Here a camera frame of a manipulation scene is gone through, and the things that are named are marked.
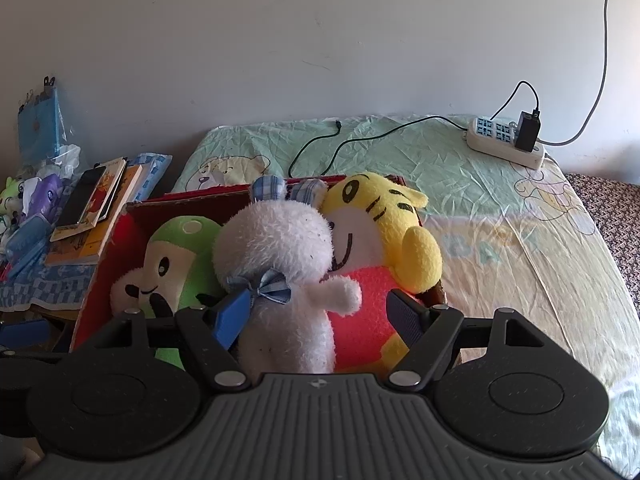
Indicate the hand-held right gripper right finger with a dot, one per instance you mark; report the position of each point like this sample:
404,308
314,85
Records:
405,320

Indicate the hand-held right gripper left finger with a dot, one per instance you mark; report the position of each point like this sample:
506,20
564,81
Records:
230,317

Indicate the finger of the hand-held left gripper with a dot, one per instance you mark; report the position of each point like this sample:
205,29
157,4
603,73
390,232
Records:
25,335

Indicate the green plush toy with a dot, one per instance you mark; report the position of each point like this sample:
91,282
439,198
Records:
175,255

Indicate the white plush toy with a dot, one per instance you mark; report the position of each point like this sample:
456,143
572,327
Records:
280,240

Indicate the yellow tiger plush toy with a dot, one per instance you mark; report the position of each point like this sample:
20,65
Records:
385,210

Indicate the red cardboard box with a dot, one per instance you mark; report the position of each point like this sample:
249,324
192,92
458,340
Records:
125,230

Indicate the blue plastic case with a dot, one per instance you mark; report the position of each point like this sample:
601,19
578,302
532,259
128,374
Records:
30,240

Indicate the stack of books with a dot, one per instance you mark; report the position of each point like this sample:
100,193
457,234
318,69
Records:
100,245

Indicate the small green white toy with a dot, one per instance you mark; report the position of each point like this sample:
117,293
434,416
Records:
12,200

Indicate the purple toy figure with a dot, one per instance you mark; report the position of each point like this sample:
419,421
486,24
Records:
47,192

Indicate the black phone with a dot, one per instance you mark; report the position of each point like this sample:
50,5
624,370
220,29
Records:
82,195

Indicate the white red cover book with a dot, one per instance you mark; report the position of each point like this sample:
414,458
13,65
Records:
102,195

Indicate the white plastic bag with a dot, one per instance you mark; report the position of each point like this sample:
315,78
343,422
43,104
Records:
65,157

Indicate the white power strip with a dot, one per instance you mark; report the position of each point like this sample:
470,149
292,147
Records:
487,142

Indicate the black charger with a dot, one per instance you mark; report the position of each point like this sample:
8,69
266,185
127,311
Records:
527,132

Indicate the floral patterned cloth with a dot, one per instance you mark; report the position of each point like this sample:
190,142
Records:
620,220

